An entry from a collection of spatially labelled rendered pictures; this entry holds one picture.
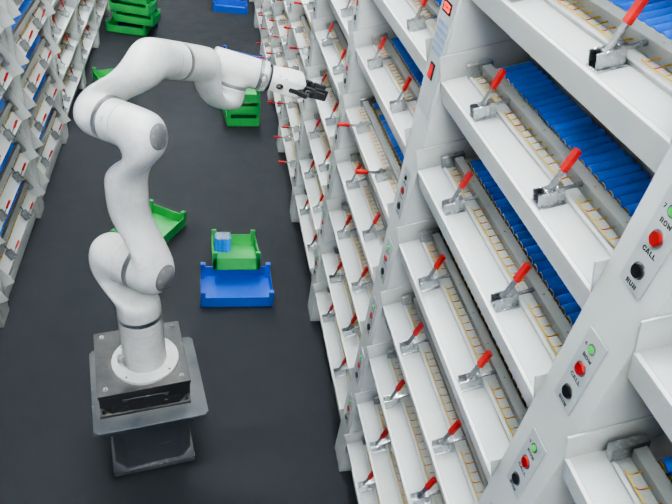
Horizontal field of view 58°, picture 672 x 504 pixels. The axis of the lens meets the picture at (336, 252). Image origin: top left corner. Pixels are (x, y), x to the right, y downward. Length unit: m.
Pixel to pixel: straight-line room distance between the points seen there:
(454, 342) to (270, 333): 1.38
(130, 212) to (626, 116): 1.12
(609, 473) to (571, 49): 0.54
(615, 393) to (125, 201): 1.12
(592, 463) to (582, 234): 0.29
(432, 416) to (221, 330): 1.33
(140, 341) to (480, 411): 0.99
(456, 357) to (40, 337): 1.75
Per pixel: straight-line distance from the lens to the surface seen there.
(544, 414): 0.90
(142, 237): 1.56
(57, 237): 3.02
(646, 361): 0.74
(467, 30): 1.23
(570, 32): 0.94
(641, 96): 0.78
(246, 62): 1.76
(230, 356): 2.42
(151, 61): 1.45
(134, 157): 1.41
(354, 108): 2.02
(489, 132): 1.08
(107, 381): 1.88
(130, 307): 1.71
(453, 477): 1.29
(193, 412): 1.91
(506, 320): 1.01
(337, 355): 2.24
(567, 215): 0.90
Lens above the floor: 1.81
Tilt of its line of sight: 38 degrees down
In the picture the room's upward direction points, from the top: 10 degrees clockwise
